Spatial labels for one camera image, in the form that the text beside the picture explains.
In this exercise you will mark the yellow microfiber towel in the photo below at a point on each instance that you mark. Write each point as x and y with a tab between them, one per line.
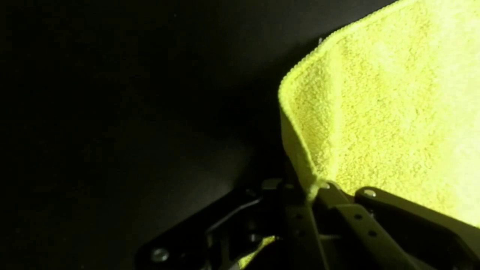
387	108

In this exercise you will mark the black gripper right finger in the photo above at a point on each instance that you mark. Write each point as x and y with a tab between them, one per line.
351	238

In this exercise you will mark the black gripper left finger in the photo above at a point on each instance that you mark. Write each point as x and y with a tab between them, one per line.
295	244

